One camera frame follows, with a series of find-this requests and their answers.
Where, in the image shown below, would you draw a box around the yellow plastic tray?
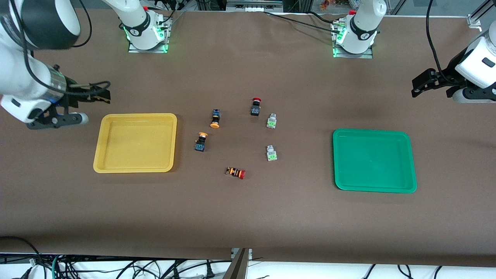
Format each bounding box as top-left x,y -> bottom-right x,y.
93,113 -> 178,174

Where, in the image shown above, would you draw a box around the green plastic tray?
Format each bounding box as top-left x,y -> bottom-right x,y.
332,129 -> 418,194

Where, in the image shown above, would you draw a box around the red push button orange body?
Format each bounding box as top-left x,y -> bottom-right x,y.
226,166 -> 246,180

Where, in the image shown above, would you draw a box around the brown table cover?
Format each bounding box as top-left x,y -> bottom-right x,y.
0,10 -> 496,268

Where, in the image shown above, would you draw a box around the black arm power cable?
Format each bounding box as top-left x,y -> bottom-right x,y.
149,0 -> 186,26
263,11 -> 345,30

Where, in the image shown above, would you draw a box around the black cable loop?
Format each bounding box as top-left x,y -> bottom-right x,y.
0,236 -> 44,279

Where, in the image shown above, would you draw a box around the green cable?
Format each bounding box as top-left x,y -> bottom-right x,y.
50,254 -> 62,279

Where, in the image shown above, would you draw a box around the metal table leg bracket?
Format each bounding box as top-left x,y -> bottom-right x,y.
223,248 -> 253,279

